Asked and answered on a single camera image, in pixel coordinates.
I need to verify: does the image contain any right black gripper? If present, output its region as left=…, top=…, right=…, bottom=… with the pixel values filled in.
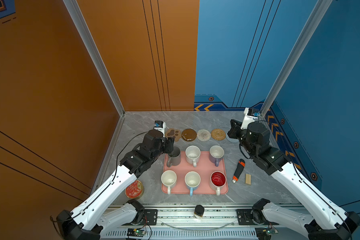
left=227, top=118, right=258, bottom=158

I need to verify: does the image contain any cork paw-shaped coaster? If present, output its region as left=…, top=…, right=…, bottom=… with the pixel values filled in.
left=165, top=128, right=182, bottom=142

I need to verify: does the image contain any grey-blue knitted round coaster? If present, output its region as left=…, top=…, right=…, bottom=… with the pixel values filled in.
left=226, top=137, right=239, bottom=143

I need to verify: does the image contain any grey mug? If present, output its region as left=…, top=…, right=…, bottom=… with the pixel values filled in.
left=166, top=147, right=181, bottom=168

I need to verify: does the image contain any brown coaster with scratches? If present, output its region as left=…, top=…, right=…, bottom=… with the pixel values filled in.
left=182, top=129, right=197, bottom=142

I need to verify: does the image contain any woven rattan round coaster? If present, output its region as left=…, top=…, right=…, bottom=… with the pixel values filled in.
left=211, top=129, right=226, bottom=141

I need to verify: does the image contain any purple mug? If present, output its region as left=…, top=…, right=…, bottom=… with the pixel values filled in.
left=209, top=146, right=225, bottom=167

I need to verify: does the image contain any white embroidered round coaster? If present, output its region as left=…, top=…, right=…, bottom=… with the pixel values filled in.
left=197, top=130, right=211, bottom=142

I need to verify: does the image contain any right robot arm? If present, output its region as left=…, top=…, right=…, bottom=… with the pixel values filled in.
left=228, top=120, right=360, bottom=240

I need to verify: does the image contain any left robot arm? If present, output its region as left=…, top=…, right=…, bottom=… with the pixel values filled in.
left=53, top=129, right=175, bottom=240

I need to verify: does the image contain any small wooden block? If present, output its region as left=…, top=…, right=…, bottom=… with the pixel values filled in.
left=245, top=174, right=252, bottom=185

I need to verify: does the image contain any pink plastic tray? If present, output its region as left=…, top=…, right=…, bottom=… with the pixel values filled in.
left=161, top=150, right=229, bottom=195

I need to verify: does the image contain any red round tin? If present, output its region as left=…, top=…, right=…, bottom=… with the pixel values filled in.
left=125, top=180, right=145, bottom=199

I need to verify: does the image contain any red mug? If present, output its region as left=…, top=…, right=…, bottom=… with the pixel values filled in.
left=209, top=171, right=227, bottom=196

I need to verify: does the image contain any left circuit board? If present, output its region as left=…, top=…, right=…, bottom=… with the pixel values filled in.
left=127, top=228, right=148, bottom=240

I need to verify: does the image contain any circuit board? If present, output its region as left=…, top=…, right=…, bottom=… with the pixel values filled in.
left=127, top=228, right=148, bottom=240
left=255, top=228, right=279, bottom=240

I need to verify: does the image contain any right circuit board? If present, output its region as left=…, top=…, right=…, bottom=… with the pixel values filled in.
left=255, top=228, right=279, bottom=240

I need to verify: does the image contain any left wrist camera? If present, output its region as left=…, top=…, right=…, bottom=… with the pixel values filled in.
left=154, top=121, right=166, bottom=136

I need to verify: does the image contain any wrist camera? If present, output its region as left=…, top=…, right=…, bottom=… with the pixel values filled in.
left=154, top=121, right=166, bottom=136
left=241, top=108, right=260, bottom=130

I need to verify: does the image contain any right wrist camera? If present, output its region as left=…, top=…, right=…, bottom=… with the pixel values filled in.
left=241, top=108, right=260, bottom=130

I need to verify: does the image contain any white mug blue handle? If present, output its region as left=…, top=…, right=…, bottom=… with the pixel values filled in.
left=185, top=171, right=201, bottom=196

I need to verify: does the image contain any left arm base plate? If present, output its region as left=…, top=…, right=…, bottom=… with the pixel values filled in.
left=124, top=209, right=158, bottom=226

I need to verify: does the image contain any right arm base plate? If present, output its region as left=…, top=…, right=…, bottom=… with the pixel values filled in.
left=236, top=209, right=269, bottom=226

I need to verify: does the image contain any aluminium front rail frame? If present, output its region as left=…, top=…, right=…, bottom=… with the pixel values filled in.
left=67, top=203, right=332, bottom=240

